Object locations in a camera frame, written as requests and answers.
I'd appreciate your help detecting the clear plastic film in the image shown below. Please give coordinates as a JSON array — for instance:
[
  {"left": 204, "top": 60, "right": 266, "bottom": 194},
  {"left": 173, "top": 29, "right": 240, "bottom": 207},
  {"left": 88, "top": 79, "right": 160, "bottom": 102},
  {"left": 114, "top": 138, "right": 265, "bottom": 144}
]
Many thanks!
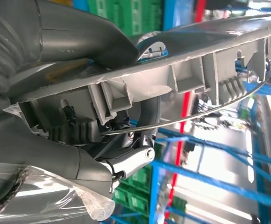
[{"left": 0, "top": 164, "right": 116, "bottom": 222}]

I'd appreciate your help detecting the blue metal shelf rack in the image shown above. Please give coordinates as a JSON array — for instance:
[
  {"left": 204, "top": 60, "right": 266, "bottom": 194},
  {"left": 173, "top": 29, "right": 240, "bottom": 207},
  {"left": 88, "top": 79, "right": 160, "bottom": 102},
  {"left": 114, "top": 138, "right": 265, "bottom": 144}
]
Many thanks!
[{"left": 110, "top": 0, "right": 271, "bottom": 224}]

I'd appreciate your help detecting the red barrier band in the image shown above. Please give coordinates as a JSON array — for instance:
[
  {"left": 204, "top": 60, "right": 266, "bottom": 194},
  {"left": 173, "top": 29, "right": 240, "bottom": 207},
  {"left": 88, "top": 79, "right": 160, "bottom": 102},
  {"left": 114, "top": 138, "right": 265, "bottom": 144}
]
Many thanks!
[{"left": 163, "top": 0, "right": 207, "bottom": 224}]

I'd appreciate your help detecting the black braided cable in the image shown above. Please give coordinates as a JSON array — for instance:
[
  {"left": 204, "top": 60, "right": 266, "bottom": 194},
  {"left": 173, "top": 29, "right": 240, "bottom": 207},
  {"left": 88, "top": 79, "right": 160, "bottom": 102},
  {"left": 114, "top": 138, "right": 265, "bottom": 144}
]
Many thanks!
[{"left": 0, "top": 167, "right": 30, "bottom": 222}]

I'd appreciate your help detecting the green plastic crate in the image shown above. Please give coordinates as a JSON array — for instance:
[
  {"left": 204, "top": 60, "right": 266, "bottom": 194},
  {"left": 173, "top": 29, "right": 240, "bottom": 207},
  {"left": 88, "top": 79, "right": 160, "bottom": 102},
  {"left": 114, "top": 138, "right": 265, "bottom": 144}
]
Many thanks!
[
  {"left": 170, "top": 196, "right": 188, "bottom": 214},
  {"left": 113, "top": 165, "right": 155, "bottom": 217},
  {"left": 88, "top": 0, "right": 164, "bottom": 37}
]

